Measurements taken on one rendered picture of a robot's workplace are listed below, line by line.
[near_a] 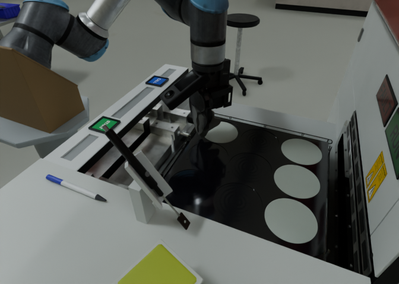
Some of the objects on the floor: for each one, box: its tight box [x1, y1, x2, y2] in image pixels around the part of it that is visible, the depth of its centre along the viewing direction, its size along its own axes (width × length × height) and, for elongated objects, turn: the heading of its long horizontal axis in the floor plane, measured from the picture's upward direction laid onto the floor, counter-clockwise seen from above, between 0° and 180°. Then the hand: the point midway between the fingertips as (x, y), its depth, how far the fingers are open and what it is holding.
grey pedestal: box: [0, 95, 90, 159], centre depth 122 cm, size 51×44×82 cm
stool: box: [227, 13, 262, 96], centre depth 269 cm, size 58×56×70 cm
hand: (199, 134), depth 68 cm, fingers closed
